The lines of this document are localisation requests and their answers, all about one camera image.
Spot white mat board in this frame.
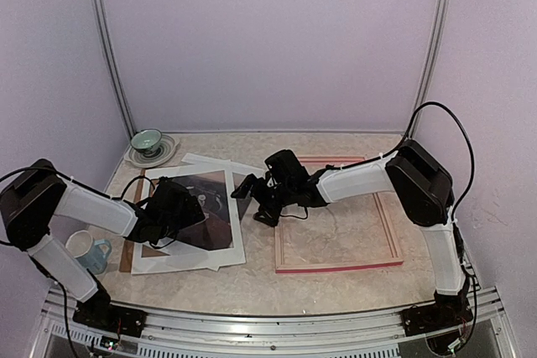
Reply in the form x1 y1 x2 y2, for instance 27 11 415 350
124 153 266 272
130 165 247 275

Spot aluminium corner post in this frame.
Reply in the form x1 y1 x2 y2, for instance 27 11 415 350
91 0 136 138
407 0 450 137

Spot pink wooden picture frame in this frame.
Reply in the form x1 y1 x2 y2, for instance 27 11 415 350
274 155 404 274

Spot right aluminium corner post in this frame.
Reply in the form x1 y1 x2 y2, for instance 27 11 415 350
407 0 450 137

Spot white mat board upper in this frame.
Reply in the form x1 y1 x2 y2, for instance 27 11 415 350
130 165 247 275

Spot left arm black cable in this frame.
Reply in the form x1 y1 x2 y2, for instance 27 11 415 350
0 164 177 358

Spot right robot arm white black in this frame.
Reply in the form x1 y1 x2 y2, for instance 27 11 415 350
232 140 468 328

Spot white mat board lower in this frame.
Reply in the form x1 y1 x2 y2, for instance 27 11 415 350
124 153 266 272

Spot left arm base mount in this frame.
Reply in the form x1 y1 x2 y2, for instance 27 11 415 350
73 288 148 338

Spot dark photo with white figure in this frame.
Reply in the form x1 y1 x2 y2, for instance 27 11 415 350
152 169 234 252

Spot white and blue mug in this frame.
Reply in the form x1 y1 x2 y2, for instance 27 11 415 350
65 231 112 275

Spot green ceramic bowl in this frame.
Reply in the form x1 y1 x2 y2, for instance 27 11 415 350
130 129 163 158

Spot brown backing board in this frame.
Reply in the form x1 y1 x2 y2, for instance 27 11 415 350
118 179 144 273

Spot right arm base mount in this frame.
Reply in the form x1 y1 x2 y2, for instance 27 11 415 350
400 288 473 336

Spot aluminium front rail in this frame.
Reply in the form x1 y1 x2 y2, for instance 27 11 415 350
37 282 517 358

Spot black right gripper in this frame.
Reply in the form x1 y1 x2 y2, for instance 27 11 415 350
230 174 295 227

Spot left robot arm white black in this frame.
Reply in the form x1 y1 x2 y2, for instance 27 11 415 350
1 158 205 329

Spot left aluminium corner post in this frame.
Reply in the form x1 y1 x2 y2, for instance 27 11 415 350
91 0 136 138

